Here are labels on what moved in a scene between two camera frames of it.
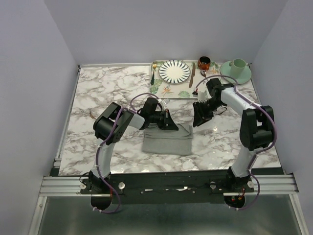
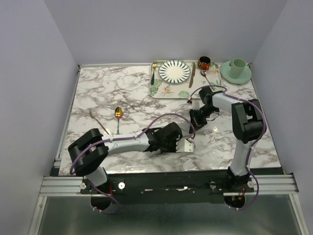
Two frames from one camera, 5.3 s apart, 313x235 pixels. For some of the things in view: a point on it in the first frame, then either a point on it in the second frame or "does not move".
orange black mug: (204, 62) does not move
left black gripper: (167, 123) to (174, 149)
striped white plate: (174, 72) does not move
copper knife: (193, 71) does not move
